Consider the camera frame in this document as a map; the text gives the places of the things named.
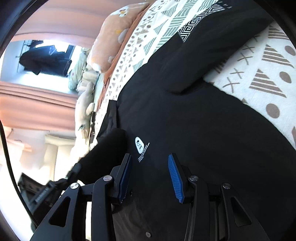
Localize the pink curtain right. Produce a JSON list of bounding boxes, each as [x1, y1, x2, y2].
[[12, 1, 149, 48]]

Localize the black button-up shirt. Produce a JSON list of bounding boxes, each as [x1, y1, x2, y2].
[[79, 0, 296, 241]]

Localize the black hanging jacket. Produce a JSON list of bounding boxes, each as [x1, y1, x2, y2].
[[19, 40, 75, 77]]

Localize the beige seal plush toy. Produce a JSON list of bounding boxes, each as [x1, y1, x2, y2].
[[74, 82, 95, 139]]

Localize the crumpled light green blanket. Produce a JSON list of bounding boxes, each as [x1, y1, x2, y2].
[[68, 48, 100, 92]]

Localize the black charger with cable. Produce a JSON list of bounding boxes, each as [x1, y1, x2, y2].
[[89, 111, 96, 150]]

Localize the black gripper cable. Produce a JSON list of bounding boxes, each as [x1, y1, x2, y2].
[[0, 120, 40, 227]]

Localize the pink curtain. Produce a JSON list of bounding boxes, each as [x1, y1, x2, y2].
[[12, 1, 149, 48], [1, 81, 77, 132]]

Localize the pink curtain left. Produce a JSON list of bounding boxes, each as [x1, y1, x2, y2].
[[1, 81, 77, 132]]

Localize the cream padded headboard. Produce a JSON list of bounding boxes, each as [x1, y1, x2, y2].
[[6, 135, 89, 184]]

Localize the peach cartoon pillow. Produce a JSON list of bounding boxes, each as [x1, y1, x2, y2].
[[87, 3, 149, 73]]

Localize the patterned white duvet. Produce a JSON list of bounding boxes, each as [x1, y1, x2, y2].
[[95, 1, 295, 145]]

